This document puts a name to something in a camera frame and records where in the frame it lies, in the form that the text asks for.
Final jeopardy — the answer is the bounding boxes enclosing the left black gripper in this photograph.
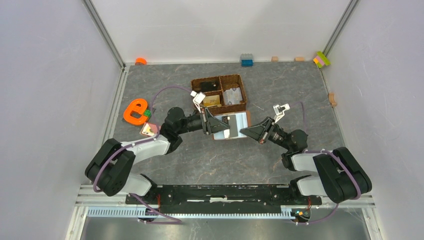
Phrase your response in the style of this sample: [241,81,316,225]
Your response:
[176,106,230,135]

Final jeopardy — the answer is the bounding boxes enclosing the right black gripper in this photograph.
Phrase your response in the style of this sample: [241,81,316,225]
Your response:
[239,116,291,151]

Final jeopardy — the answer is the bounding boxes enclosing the black card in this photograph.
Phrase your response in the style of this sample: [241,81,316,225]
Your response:
[227,114,239,138]

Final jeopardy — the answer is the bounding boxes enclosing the brown leather card holder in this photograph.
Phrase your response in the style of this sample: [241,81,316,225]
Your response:
[213,110,251,140]

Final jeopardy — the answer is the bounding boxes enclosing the dark grey card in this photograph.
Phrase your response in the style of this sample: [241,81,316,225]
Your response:
[199,81,220,93]

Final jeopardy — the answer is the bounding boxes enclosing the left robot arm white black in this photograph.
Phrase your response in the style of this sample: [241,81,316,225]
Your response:
[84,107,230,204]

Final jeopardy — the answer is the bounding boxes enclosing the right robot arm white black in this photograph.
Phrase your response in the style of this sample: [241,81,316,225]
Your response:
[240,117,373,204]

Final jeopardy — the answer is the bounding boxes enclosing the gold card in basket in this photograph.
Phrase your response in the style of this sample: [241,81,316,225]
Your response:
[202,95,222,107]

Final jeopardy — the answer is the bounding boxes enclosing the white cards in basket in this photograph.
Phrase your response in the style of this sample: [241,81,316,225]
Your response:
[223,87,243,106]

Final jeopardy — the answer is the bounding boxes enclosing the pink card on table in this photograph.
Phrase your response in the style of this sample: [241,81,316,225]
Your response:
[139,122,161,137]

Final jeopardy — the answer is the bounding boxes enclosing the brown wicker divided basket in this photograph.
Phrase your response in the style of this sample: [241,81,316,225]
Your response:
[190,74,248,115]

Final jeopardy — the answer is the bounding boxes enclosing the green toy block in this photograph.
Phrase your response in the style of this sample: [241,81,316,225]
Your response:
[142,109,152,119]

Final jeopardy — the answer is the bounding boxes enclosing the blue grey toy brick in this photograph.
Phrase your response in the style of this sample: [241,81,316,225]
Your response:
[240,53,254,67]

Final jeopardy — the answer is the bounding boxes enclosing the orange plastic letter toy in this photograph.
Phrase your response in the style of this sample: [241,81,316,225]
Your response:
[123,98,149,126]

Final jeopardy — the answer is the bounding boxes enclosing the wooden arch block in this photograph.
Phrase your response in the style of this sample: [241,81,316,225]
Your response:
[328,92,338,108]

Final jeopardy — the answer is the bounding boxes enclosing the green pink yellow brick stack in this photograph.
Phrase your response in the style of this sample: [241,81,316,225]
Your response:
[313,51,331,69]

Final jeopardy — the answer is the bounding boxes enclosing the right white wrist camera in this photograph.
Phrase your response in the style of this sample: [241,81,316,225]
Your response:
[273,103,290,123]

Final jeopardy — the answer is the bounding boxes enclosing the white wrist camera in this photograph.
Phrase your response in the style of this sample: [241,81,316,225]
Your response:
[273,103,290,123]
[190,90,206,112]

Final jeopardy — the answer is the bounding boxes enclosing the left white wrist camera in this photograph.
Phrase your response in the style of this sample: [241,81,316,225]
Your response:
[190,90,206,112]

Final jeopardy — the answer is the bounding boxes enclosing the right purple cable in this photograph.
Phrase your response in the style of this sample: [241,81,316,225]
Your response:
[288,101,363,226]

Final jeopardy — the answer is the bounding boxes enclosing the purple cable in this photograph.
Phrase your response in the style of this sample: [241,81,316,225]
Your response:
[288,101,363,226]
[92,86,195,225]

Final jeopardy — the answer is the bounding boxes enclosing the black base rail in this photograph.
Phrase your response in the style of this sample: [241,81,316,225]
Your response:
[141,184,322,214]

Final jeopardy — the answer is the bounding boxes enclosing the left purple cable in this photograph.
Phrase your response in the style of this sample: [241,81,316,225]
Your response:
[92,86,195,225]

